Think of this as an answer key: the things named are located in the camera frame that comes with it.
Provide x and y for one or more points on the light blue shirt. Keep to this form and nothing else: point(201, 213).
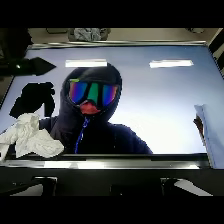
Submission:
point(215, 133)

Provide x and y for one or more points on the heap of clothes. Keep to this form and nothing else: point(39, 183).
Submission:
point(87, 34)

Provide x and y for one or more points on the white garment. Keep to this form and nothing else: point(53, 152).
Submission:
point(30, 138)

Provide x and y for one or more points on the brown garment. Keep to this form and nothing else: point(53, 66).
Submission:
point(199, 126)

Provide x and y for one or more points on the silver frame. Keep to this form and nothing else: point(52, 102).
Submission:
point(100, 164)

